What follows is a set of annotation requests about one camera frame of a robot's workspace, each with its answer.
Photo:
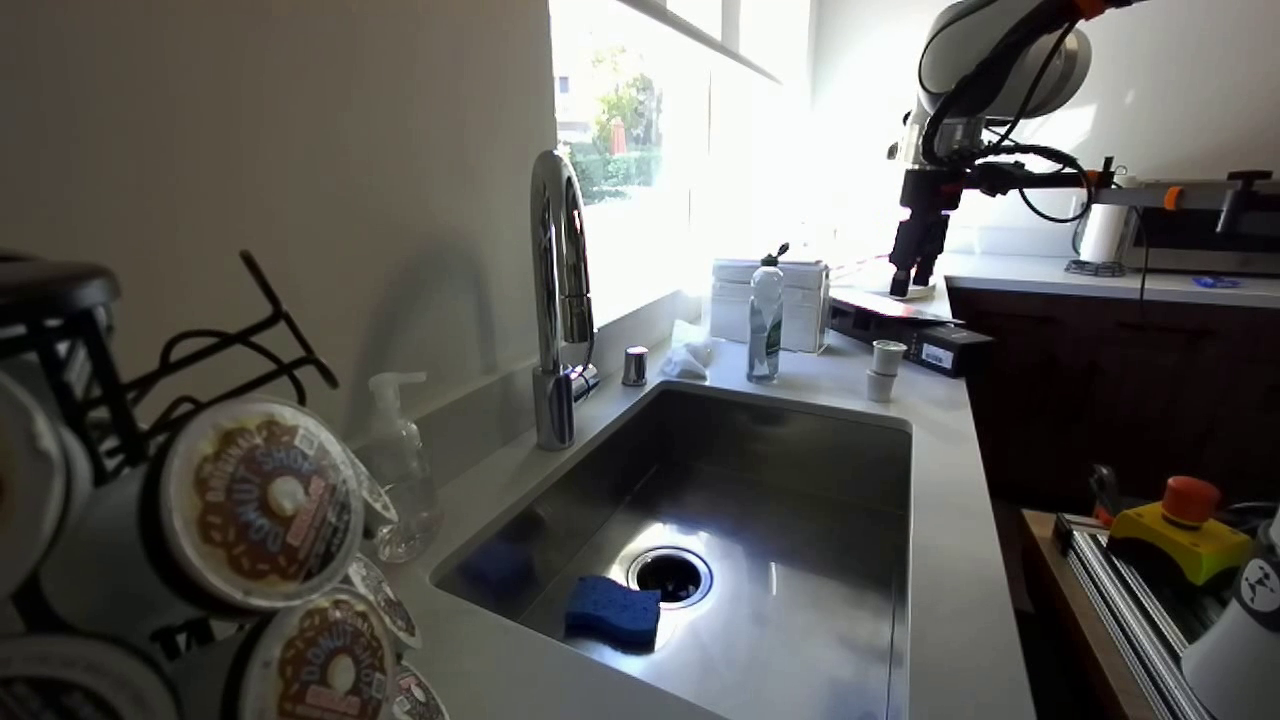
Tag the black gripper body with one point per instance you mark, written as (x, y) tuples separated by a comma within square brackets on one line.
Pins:
[(922, 229)]

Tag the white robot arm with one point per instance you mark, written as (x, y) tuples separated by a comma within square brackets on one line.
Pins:
[(1002, 46)]

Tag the black coffee pod stand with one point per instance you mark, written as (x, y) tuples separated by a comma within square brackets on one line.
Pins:
[(62, 284)]

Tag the white coffee pod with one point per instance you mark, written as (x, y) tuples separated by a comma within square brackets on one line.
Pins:
[(82, 682), (25, 483)]

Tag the black box white label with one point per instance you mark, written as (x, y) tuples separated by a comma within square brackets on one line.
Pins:
[(963, 348)]

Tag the white plastic container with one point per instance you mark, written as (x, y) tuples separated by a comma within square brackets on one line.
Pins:
[(807, 305)]

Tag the green cap dish soap bottle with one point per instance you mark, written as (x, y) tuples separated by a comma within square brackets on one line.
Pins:
[(766, 324)]

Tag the white paper roll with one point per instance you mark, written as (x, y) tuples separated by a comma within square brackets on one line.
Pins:
[(1102, 235)]

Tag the white cloth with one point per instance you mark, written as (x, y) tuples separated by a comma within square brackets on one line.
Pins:
[(684, 359)]

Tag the dark wood cabinet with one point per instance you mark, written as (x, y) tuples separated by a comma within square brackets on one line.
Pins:
[(1121, 402)]

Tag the window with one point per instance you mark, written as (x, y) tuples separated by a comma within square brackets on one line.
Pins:
[(664, 203)]

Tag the stainless steel sink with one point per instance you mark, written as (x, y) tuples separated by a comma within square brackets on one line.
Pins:
[(802, 535)]

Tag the small chrome cylinder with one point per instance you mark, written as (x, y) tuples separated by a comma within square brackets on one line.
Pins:
[(635, 364)]

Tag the black red clamp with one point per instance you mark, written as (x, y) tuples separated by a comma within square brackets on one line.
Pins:
[(1102, 493)]

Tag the silver countertop appliance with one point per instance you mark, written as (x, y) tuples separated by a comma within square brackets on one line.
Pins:
[(1207, 245)]

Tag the small blue item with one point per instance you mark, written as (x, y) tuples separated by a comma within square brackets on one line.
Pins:
[(1216, 283)]

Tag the chrome faucet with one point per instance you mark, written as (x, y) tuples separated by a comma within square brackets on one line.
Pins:
[(560, 266)]

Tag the robot mounting cart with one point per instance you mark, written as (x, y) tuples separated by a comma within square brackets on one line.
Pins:
[(1105, 603)]

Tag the round sink drain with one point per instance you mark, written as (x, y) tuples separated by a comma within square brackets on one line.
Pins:
[(664, 572)]

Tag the blue sponge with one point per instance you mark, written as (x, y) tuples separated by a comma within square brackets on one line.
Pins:
[(609, 615)]

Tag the clear soap dispenser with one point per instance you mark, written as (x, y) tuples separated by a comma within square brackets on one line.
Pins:
[(402, 464)]

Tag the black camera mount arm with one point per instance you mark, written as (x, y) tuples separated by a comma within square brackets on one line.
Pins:
[(1102, 176)]

